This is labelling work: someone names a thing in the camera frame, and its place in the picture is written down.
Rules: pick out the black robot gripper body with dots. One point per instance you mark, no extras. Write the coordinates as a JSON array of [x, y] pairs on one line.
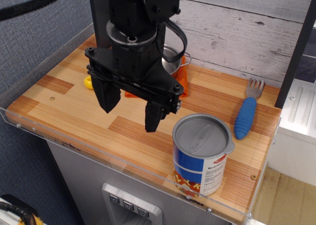
[[134, 64]]

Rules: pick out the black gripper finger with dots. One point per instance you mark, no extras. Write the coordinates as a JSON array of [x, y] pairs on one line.
[[108, 95], [154, 114]]

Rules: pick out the yellow plastic toy knife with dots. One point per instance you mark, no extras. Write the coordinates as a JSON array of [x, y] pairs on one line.
[[88, 82]]

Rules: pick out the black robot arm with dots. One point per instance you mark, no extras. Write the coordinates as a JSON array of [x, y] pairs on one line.
[[134, 17]]

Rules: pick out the orange folded cloth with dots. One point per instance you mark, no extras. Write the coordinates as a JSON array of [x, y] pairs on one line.
[[181, 77]]

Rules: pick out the blue labelled soup can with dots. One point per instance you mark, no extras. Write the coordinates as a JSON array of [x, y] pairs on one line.
[[201, 144]]

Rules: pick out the grey toy fridge cabinet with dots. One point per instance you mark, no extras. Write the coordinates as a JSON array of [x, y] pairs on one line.
[[106, 196]]

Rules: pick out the clear acrylic table guard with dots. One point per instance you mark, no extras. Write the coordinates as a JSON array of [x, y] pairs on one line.
[[62, 110]]

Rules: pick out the white toy appliance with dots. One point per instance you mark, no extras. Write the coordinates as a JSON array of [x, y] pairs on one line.
[[293, 151]]

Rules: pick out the black and yellow object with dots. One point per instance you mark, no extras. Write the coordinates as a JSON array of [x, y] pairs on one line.
[[14, 211]]

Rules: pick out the black vertical post left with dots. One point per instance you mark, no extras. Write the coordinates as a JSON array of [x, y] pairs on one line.
[[100, 16]]

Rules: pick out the black vertical post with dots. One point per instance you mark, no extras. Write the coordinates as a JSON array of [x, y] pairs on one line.
[[297, 54], [100, 16]]

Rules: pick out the blue handled toy fork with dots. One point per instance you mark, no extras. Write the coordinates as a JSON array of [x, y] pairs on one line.
[[246, 112]]

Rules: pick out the black vertical post right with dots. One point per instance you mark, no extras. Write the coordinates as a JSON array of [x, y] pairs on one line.
[[297, 54]]

